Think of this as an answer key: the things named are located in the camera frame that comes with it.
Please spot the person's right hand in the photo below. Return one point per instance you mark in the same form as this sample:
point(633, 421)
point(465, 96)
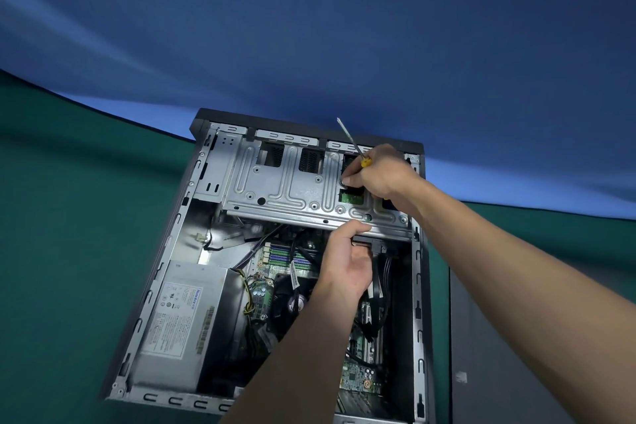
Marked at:
point(392, 175)

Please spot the person's left hand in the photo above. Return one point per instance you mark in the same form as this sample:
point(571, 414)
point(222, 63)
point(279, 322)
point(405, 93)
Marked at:
point(345, 264)

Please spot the person's left fingers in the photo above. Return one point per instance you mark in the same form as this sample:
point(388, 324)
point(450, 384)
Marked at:
point(350, 230)

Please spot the person's right fingers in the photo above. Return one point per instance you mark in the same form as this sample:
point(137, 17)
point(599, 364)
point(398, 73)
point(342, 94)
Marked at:
point(354, 174)

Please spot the silver metal drive cage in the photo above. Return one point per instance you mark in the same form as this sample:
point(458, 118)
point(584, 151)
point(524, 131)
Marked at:
point(278, 190)

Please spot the person's right forearm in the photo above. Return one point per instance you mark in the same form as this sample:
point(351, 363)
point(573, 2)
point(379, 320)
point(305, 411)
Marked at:
point(521, 289)

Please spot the person's left forearm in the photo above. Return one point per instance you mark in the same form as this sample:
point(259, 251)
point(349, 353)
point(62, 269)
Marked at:
point(288, 364)

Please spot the small green circuit board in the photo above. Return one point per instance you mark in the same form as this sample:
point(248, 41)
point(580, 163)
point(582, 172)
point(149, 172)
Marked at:
point(352, 197)

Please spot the black processor cooling fan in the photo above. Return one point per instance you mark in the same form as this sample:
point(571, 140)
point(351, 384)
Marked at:
point(288, 299)

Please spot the green motherboard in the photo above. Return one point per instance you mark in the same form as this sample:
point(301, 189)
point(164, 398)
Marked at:
point(360, 379)

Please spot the black and silver computer case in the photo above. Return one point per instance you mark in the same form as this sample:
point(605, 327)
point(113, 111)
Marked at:
point(191, 220)

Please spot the blue backdrop cloth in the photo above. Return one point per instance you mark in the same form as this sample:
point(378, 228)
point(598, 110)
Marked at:
point(298, 16)

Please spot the grey power supply unit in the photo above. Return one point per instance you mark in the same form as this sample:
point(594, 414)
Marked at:
point(184, 319)

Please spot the dark grey case side panel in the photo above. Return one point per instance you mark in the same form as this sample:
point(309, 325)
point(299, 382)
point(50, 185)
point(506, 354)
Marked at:
point(497, 364)

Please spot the green table cloth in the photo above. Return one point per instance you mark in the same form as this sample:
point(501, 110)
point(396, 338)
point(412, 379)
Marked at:
point(74, 240)

